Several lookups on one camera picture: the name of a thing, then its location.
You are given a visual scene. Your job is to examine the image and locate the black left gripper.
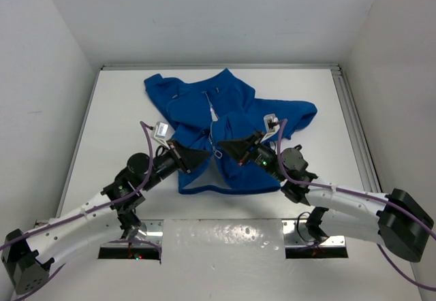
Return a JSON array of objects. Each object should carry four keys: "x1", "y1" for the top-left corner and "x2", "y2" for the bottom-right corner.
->
[{"x1": 141, "y1": 138, "x2": 211, "y2": 191}]

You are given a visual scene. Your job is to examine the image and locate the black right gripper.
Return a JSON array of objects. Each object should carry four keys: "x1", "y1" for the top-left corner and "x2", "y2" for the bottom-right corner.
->
[{"x1": 218, "y1": 129, "x2": 286, "y2": 183}]

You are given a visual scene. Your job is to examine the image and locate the blue zip-up jacket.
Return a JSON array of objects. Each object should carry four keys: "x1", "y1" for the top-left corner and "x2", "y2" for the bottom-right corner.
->
[{"x1": 144, "y1": 69, "x2": 317, "y2": 195}]

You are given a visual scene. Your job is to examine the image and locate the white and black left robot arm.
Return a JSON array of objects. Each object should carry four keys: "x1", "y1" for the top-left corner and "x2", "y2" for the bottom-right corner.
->
[{"x1": 1, "y1": 140, "x2": 211, "y2": 296}]

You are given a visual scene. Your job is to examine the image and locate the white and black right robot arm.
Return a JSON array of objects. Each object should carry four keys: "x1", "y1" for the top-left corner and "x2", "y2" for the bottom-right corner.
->
[{"x1": 218, "y1": 131, "x2": 434, "y2": 263}]

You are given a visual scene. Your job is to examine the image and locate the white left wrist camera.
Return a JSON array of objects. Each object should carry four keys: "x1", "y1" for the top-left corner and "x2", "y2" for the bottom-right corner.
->
[{"x1": 152, "y1": 121, "x2": 170, "y2": 148}]

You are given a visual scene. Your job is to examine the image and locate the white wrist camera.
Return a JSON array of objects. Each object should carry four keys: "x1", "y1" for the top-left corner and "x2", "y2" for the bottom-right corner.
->
[
  {"x1": 262, "y1": 114, "x2": 280, "y2": 142},
  {"x1": 152, "y1": 121, "x2": 170, "y2": 148}
]

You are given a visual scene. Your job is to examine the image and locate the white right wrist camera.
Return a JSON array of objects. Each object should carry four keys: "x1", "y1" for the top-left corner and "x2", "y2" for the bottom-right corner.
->
[{"x1": 262, "y1": 114, "x2": 280, "y2": 142}]

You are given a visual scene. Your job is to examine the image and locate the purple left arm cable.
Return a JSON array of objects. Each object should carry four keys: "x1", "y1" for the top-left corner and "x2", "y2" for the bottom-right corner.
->
[{"x1": 0, "y1": 121, "x2": 164, "y2": 297}]

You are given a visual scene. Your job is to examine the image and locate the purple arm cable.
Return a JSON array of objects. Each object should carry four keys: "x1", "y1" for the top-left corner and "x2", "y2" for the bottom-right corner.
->
[
  {"x1": 0, "y1": 121, "x2": 164, "y2": 297},
  {"x1": 276, "y1": 118, "x2": 436, "y2": 290}
]

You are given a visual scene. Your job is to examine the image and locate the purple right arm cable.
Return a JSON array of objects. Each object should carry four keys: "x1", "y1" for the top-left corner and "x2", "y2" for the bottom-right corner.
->
[{"x1": 276, "y1": 118, "x2": 436, "y2": 290}]

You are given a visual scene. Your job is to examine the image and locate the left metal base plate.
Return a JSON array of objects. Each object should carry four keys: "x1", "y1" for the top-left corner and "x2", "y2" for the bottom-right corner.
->
[{"x1": 102, "y1": 219, "x2": 164, "y2": 248}]

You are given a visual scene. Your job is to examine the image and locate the metal base plate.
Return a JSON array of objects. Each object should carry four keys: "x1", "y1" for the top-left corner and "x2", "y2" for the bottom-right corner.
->
[
  {"x1": 281, "y1": 217, "x2": 346, "y2": 249},
  {"x1": 102, "y1": 219, "x2": 164, "y2": 248}
]

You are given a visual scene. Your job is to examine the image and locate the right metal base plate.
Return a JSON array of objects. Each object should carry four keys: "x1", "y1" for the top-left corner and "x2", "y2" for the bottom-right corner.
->
[{"x1": 281, "y1": 217, "x2": 346, "y2": 249}]

